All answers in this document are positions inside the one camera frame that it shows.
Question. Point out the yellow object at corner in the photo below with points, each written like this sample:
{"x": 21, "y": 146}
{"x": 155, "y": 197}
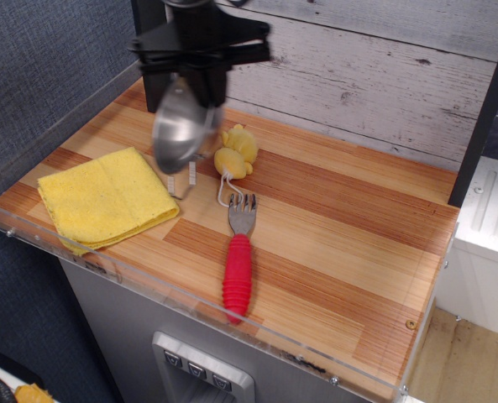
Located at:
{"x": 32, "y": 394}

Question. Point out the white ridged appliance top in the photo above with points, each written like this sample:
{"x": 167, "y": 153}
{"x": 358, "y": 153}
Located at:
{"x": 478, "y": 218}

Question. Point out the clear acrylic table guard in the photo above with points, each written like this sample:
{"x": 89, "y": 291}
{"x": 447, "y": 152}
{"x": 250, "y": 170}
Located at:
{"x": 347, "y": 245}

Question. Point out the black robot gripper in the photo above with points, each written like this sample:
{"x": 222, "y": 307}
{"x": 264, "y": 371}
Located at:
{"x": 209, "y": 39}

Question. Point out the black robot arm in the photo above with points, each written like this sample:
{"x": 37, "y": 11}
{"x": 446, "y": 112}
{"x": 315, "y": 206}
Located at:
{"x": 201, "y": 43}

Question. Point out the red handled metal fork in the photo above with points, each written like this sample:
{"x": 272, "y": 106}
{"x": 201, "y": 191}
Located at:
{"x": 237, "y": 280}

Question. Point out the small steel pot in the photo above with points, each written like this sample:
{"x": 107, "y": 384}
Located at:
{"x": 184, "y": 133}

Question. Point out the silver button control panel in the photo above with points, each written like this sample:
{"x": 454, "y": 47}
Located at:
{"x": 200, "y": 371}

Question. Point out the black left vertical post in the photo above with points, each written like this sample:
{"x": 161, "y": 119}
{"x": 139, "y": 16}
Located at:
{"x": 154, "y": 90}

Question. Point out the black right vertical post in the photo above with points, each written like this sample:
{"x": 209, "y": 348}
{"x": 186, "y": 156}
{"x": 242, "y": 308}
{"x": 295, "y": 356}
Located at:
{"x": 476, "y": 144}

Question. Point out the grey toy cabinet front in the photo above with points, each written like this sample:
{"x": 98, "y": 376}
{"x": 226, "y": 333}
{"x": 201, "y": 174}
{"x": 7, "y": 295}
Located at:
{"x": 124, "y": 324}

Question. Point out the yellow plush duck toy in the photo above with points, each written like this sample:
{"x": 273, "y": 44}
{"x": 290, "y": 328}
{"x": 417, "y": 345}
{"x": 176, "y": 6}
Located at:
{"x": 235, "y": 159}

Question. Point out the yellow folded cloth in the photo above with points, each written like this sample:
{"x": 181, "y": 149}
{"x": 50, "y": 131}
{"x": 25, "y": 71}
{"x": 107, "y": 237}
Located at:
{"x": 106, "y": 200}

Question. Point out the black vertical post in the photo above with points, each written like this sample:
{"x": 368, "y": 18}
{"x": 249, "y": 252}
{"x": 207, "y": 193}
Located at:
{"x": 154, "y": 90}
{"x": 476, "y": 144}

